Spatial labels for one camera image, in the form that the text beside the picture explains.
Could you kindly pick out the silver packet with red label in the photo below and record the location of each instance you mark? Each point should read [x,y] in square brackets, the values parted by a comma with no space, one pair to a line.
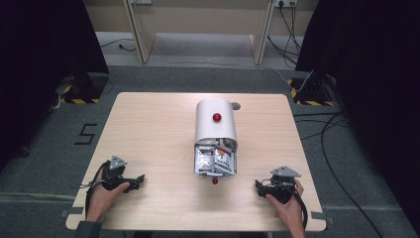
[224,159]
[204,161]

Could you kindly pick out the stand base with hazard tape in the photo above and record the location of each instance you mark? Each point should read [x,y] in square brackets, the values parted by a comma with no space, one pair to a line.
[312,92]
[84,89]

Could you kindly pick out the red door knob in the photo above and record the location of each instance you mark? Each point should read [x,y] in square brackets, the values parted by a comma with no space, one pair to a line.
[215,180]

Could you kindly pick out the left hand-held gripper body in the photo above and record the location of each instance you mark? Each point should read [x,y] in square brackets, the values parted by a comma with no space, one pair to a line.
[114,172]

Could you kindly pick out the black curtain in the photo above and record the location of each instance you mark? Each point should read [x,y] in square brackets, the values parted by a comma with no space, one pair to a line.
[373,82]
[39,66]

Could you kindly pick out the person's left hand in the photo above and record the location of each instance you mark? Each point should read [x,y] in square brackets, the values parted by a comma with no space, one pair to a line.
[104,200]

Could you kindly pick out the beige background desk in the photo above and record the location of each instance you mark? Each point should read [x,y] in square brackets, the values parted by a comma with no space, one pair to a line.
[201,20]

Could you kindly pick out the white roll-top box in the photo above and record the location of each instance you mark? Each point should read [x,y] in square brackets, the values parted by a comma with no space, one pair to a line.
[215,130]

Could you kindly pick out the red lid knob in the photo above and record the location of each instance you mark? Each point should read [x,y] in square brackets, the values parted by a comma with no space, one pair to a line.
[217,117]

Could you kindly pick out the grey table grommet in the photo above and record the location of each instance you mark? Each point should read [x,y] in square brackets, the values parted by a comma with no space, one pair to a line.
[236,106]

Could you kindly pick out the person's right hand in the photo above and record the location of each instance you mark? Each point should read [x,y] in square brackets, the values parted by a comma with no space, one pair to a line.
[289,211]

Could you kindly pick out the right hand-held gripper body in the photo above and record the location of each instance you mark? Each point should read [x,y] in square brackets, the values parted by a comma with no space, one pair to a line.
[280,186]

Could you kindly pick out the white wall socket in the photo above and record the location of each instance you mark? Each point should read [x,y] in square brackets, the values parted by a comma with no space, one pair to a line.
[141,1]
[286,3]

